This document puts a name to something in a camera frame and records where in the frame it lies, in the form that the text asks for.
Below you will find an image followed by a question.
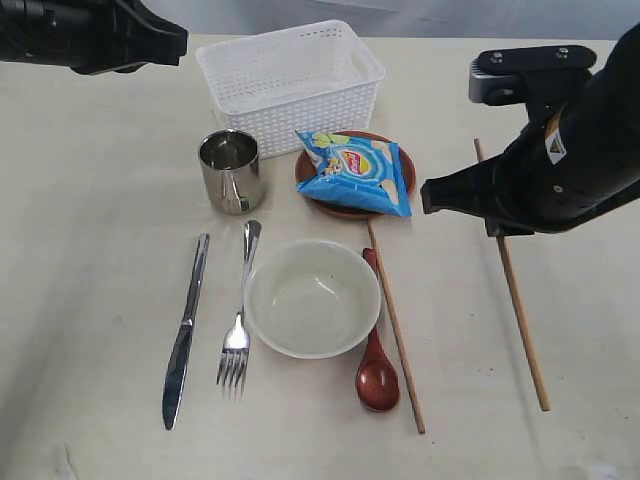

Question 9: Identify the dark red wooden spoon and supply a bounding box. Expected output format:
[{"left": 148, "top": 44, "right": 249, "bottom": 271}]
[{"left": 355, "top": 247, "right": 401, "bottom": 414}]

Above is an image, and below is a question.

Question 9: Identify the brown wooden plate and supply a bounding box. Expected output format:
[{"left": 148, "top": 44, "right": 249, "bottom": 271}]
[{"left": 293, "top": 129, "right": 418, "bottom": 220}]

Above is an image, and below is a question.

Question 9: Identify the silver metal knife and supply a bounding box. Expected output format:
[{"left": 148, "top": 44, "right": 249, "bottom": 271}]
[{"left": 161, "top": 233, "right": 210, "bottom": 431}]

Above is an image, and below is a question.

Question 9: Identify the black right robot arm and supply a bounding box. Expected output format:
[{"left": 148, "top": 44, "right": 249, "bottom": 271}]
[{"left": 420, "top": 27, "right": 639, "bottom": 237}]

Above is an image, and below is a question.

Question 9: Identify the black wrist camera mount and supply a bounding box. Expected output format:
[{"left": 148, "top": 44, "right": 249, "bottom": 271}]
[{"left": 468, "top": 45, "right": 597, "bottom": 119}]

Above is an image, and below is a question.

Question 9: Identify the white ceramic bowl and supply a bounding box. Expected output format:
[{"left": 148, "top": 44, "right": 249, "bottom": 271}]
[{"left": 244, "top": 239, "right": 382, "bottom": 360}]

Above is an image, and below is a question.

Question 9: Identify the light wooden chopstick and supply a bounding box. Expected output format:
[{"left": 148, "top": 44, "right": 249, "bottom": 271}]
[
  {"left": 472, "top": 137, "right": 551, "bottom": 413},
  {"left": 367, "top": 219, "right": 426, "bottom": 435}
]

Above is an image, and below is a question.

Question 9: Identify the shiny stainless steel cup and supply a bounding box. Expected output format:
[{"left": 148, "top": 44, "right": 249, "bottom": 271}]
[{"left": 197, "top": 129, "right": 265, "bottom": 215}]

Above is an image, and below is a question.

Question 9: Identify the blue Lay's chips bag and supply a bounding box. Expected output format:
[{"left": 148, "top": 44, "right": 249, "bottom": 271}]
[{"left": 293, "top": 129, "right": 414, "bottom": 218}]

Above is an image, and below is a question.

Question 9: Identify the white perforated plastic basket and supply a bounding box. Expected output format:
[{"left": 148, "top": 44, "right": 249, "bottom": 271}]
[{"left": 195, "top": 20, "right": 385, "bottom": 158}]

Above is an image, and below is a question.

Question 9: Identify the silver metal fork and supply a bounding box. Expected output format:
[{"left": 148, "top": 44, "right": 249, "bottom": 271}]
[{"left": 216, "top": 220, "right": 262, "bottom": 391}]

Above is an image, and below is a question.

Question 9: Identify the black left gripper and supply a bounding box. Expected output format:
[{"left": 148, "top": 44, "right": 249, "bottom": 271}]
[{"left": 1, "top": 1, "right": 188, "bottom": 75}]

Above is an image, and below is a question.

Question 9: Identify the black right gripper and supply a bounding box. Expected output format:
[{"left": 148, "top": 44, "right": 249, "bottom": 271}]
[{"left": 420, "top": 69, "right": 639, "bottom": 233}]

